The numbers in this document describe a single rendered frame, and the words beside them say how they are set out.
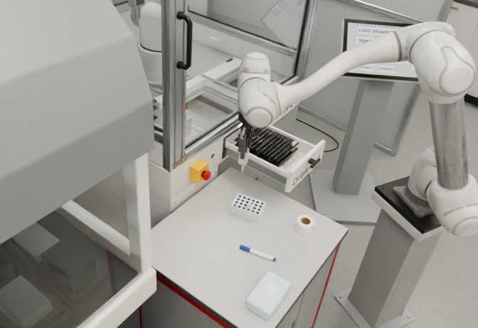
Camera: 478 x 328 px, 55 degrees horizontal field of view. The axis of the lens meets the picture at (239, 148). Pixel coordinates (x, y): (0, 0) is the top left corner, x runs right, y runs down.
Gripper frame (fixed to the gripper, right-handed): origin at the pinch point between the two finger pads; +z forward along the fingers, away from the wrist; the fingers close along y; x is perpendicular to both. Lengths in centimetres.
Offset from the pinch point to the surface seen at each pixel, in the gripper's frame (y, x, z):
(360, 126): 112, -39, 41
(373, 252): 30, -60, 56
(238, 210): -6.9, -2.6, 21.0
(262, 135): 30.3, 1.3, 9.8
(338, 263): 56, -49, 100
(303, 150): 34.9, -17.3, 14.7
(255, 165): 14.0, -1.7, 13.9
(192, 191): -2.1, 19.4, 23.7
